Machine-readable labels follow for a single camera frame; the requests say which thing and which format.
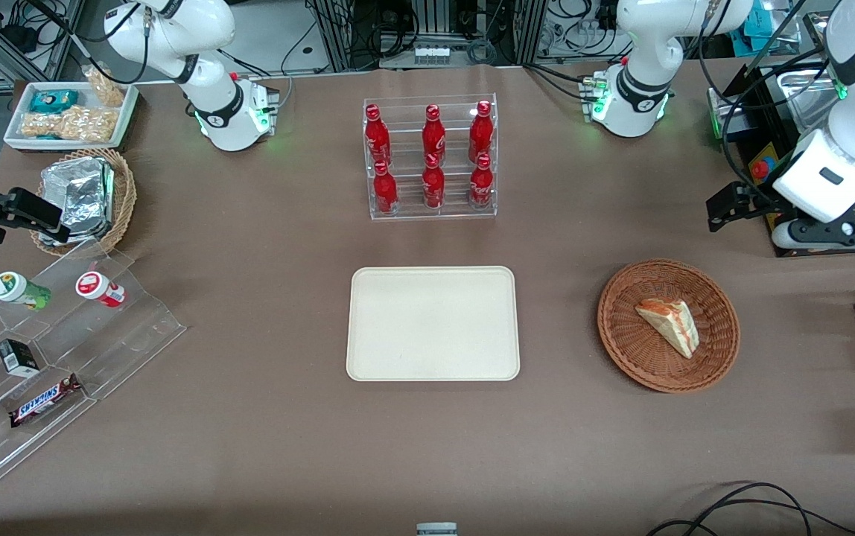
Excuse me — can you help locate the tan wicker basket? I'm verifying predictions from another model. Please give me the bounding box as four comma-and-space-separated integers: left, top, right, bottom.
31, 147, 138, 257

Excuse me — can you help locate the metal cylinder green ring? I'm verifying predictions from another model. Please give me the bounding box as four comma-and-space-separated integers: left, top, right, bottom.
706, 87, 735, 144

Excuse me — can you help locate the large clear peanut bag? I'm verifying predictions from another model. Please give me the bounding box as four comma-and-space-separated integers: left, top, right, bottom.
19, 106, 118, 143

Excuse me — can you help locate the clear acrylic bottle rack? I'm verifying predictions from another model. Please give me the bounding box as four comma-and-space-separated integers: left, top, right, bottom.
363, 93, 499, 221

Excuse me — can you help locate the brown wicker basket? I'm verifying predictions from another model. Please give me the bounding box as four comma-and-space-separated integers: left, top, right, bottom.
597, 258, 741, 394

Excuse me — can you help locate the red cola bottle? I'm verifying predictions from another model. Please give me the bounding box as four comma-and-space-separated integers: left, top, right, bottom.
364, 104, 392, 166
469, 153, 495, 211
422, 104, 448, 159
468, 100, 495, 159
372, 160, 399, 217
422, 153, 446, 211

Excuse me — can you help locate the triangular sandwich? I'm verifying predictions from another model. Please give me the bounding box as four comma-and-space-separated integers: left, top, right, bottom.
635, 299, 699, 360

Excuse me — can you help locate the silver foil container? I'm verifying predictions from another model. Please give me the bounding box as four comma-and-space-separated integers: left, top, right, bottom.
38, 156, 116, 246

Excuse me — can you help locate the red lid cup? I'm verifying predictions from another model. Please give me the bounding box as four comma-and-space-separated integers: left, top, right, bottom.
74, 271, 127, 308

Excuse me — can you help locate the green lid cup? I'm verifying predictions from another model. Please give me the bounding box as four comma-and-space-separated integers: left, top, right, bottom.
0, 271, 53, 311

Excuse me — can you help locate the clear acrylic stepped shelf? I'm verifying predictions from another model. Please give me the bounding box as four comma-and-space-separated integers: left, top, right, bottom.
0, 246, 188, 504

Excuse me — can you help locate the small black box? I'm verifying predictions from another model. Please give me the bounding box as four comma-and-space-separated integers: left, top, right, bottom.
0, 338, 41, 377

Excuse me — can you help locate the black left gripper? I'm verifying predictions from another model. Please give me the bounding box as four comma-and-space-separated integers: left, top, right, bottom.
706, 181, 777, 233

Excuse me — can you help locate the teal cardboard box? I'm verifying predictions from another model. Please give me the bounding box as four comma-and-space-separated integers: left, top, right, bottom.
739, 0, 777, 57

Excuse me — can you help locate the black food warmer machine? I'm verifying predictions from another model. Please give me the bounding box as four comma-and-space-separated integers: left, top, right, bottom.
722, 63, 855, 258

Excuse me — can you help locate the Snickers chocolate bar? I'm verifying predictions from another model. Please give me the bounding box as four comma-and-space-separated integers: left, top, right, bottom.
8, 374, 84, 429

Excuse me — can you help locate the white rectangular snack tray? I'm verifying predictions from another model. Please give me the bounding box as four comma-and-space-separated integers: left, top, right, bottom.
3, 80, 140, 153

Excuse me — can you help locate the cream plastic tray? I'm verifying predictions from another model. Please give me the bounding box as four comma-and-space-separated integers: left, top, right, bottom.
346, 266, 521, 383

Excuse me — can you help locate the small clear peanut bag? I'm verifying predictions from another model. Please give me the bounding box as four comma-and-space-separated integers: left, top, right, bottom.
83, 65, 127, 108

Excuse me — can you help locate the black floor cable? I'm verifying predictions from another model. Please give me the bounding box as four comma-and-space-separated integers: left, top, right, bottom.
684, 482, 813, 536
646, 497, 855, 536

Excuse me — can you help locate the steel pan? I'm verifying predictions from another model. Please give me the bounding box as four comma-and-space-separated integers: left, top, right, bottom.
778, 68, 847, 135

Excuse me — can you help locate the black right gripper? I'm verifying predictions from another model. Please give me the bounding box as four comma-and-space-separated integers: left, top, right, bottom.
0, 188, 71, 246

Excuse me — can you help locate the teal snack packet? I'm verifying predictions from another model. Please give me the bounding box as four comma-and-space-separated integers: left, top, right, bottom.
29, 89, 80, 115

